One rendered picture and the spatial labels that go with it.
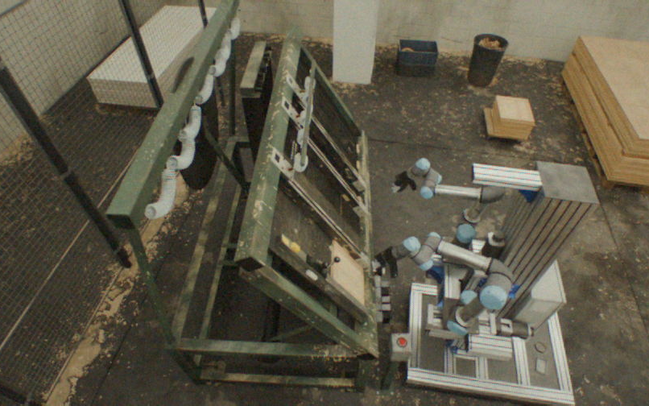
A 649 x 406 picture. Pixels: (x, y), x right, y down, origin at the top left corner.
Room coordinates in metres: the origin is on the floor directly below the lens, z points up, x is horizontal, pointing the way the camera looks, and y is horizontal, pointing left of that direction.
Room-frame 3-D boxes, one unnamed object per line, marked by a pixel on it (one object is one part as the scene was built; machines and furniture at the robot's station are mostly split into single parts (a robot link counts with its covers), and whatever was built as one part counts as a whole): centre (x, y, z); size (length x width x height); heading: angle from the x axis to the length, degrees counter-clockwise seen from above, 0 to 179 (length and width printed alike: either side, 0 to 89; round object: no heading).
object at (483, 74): (5.53, -2.48, 0.33); 0.52 x 0.51 x 0.65; 170
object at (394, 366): (0.94, -0.48, 0.38); 0.06 x 0.06 x 0.75; 88
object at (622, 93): (4.24, -4.07, 0.39); 2.46 x 1.05 x 0.78; 170
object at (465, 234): (1.56, -0.94, 1.20); 0.13 x 0.12 x 0.14; 158
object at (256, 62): (2.77, 0.51, 1.38); 0.70 x 0.15 x 0.85; 178
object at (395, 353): (0.94, -0.48, 0.84); 0.12 x 0.12 x 0.18; 88
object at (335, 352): (2.01, 0.33, 0.41); 2.20 x 1.38 x 0.83; 178
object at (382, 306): (1.38, -0.43, 0.69); 0.50 x 0.14 x 0.24; 178
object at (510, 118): (4.23, -2.44, 0.20); 0.61 x 0.53 x 0.40; 170
